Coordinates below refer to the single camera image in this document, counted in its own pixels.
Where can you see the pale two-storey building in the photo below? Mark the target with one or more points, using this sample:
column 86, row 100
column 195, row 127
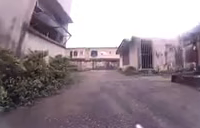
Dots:
column 93, row 57

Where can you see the brown dirt road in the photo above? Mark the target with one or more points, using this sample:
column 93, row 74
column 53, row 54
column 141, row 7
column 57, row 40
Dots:
column 114, row 100

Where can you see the small grey building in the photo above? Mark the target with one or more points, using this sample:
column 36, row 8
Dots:
column 148, row 53

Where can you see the robot's own part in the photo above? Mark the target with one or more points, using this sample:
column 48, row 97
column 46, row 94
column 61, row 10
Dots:
column 139, row 126

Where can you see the green bushes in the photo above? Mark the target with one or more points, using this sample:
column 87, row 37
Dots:
column 21, row 76

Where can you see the grey concrete building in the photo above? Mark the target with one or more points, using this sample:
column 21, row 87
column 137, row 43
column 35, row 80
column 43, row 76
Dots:
column 24, row 26

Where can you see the dark wooden shed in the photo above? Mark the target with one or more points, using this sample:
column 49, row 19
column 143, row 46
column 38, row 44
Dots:
column 198, row 48

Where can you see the low dark wall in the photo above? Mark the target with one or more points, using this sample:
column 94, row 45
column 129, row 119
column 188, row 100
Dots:
column 191, row 79

